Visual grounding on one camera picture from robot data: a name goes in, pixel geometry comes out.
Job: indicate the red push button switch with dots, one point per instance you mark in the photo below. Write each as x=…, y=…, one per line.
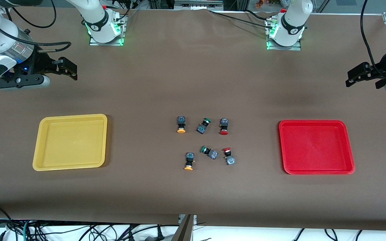
x=230, y=160
x=224, y=124

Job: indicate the aluminium profile beam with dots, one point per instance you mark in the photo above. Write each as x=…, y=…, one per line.
x=198, y=5

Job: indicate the small metal bracket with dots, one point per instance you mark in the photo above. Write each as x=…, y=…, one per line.
x=180, y=218

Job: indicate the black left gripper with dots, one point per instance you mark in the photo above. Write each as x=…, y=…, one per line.
x=377, y=70

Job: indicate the green push button switch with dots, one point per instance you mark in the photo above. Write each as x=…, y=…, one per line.
x=202, y=128
x=213, y=154

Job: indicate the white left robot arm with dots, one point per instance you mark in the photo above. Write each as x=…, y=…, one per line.
x=297, y=10

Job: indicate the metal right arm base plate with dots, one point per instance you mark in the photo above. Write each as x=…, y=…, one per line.
x=94, y=42

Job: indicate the table support post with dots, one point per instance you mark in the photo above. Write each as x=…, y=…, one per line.
x=183, y=231

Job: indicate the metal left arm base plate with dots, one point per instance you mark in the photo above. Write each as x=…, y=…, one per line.
x=293, y=48

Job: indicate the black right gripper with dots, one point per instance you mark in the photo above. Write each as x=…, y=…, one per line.
x=41, y=63

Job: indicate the yellow plastic tray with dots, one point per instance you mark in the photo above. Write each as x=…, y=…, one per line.
x=69, y=144

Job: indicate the red plastic tray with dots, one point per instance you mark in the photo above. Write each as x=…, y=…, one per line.
x=315, y=147

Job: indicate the yellow push button switch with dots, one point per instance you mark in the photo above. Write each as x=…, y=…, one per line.
x=189, y=157
x=181, y=122

